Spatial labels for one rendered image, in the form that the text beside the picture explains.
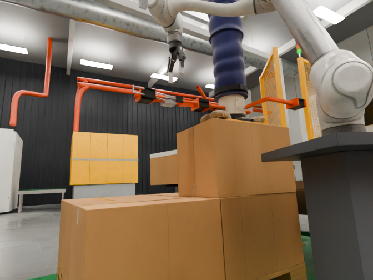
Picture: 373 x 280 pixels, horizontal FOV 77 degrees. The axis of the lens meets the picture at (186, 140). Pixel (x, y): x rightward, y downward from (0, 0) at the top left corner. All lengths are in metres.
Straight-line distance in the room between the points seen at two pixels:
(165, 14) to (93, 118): 11.04
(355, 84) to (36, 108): 11.94
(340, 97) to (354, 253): 0.52
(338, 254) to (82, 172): 7.98
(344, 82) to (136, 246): 0.90
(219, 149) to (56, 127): 11.08
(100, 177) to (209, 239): 7.59
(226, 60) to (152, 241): 1.15
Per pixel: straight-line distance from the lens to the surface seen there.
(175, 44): 1.46
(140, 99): 1.26
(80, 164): 8.54
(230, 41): 1.69
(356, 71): 0.91
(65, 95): 12.49
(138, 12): 3.98
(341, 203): 1.03
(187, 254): 1.10
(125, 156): 8.80
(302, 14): 1.10
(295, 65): 10.72
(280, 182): 1.50
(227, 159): 1.23
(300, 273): 1.66
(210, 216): 1.14
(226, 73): 1.58
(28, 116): 12.18
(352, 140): 0.85
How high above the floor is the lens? 0.62
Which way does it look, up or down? 10 degrees up
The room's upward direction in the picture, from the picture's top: 2 degrees counter-clockwise
